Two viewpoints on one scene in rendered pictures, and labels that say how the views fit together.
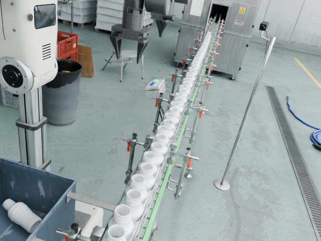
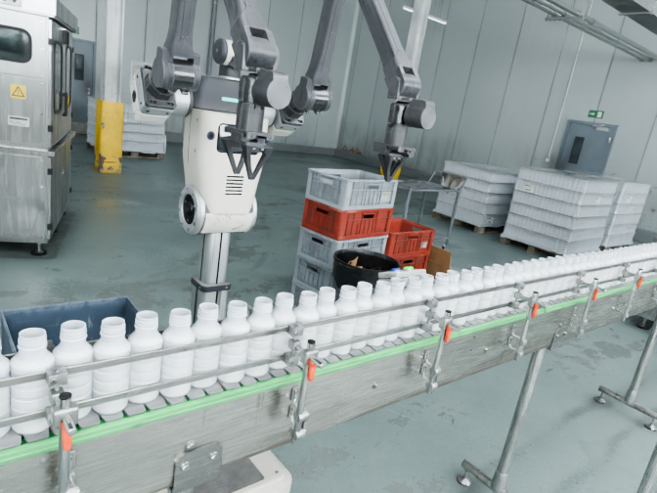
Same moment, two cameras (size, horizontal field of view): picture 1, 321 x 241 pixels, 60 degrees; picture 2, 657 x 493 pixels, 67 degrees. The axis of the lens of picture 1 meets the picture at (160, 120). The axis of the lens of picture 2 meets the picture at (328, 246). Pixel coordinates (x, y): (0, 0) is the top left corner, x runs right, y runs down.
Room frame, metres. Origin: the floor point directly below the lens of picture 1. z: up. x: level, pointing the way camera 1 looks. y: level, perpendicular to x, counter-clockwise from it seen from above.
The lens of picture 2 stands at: (0.16, -0.71, 1.57)
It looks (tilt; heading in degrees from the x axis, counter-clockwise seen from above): 16 degrees down; 41
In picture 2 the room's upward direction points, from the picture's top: 9 degrees clockwise
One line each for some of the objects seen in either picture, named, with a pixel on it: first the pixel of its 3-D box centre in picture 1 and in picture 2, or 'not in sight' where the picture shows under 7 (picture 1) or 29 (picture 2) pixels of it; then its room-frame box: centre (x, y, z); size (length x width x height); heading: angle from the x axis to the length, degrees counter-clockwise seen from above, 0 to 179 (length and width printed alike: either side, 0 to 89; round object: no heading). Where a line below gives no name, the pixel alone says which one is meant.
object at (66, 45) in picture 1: (55, 43); (395, 237); (3.79, 1.63, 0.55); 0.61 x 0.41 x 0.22; 175
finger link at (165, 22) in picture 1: (159, 25); (387, 163); (1.28, 0.08, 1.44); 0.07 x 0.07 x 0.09; 81
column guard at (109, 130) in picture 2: not in sight; (109, 136); (3.73, 7.25, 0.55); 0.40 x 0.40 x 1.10; 82
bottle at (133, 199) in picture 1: (130, 217); (110, 365); (0.51, 0.03, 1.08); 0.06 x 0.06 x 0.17
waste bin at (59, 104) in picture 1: (60, 93); (359, 303); (2.74, 1.13, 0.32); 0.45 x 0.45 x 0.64
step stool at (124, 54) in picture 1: (123, 62); not in sight; (4.59, 0.80, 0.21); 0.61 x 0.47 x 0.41; 45
